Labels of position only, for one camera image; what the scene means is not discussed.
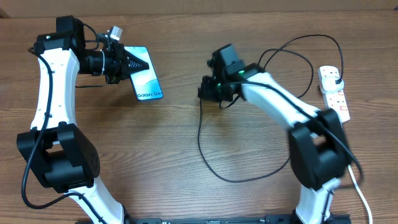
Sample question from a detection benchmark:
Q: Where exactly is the white power strip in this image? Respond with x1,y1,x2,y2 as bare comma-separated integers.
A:
317,65,350,123

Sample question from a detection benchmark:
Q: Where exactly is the blue Galaxy smartphone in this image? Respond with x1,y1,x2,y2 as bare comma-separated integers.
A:
125,46,164,101

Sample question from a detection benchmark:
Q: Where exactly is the white charger adapter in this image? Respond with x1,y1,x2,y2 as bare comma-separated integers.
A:
320,77,345,94

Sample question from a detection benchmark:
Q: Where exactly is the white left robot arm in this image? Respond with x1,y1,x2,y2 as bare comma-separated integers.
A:
16,16,149,223

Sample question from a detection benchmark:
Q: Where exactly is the black USB charging cable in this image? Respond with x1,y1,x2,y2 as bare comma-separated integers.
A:
197,33,345,184

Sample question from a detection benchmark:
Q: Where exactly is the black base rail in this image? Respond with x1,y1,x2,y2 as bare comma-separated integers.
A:
74,213,352,224

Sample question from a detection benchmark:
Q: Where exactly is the white power strip cord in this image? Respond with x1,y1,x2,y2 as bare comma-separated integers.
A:
346,164,374,224

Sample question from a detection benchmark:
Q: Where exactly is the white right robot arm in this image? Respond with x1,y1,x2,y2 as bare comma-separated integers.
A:
198,44,356,223

